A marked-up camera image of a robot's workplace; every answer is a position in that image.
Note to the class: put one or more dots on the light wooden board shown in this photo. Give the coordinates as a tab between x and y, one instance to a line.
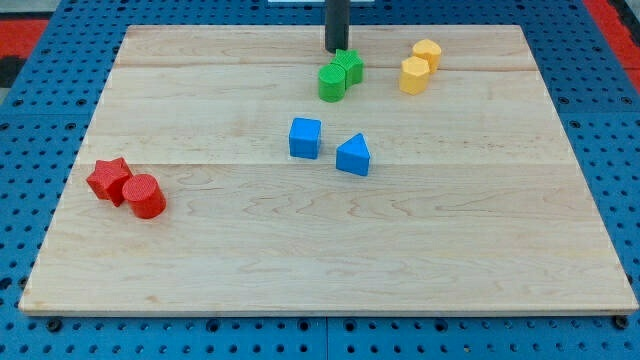
474	203

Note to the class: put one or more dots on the blue triangle block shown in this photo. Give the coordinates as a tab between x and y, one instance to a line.
353	156

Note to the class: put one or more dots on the blue cube block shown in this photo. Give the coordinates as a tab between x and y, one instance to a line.
305	138

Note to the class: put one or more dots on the green cylinder block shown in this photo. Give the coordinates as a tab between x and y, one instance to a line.
331	83

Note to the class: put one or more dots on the green star block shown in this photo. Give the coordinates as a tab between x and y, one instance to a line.
352	64

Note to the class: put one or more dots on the yellow hexagon block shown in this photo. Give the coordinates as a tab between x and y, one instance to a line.
414	76

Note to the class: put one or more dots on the yellow heart block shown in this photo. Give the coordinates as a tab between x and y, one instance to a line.
430	51

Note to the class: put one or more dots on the red cylinder block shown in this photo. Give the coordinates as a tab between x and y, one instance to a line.
144	195

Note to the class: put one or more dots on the red star block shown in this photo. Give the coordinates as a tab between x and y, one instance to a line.
108	179

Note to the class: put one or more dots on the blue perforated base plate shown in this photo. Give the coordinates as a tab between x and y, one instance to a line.
47	111

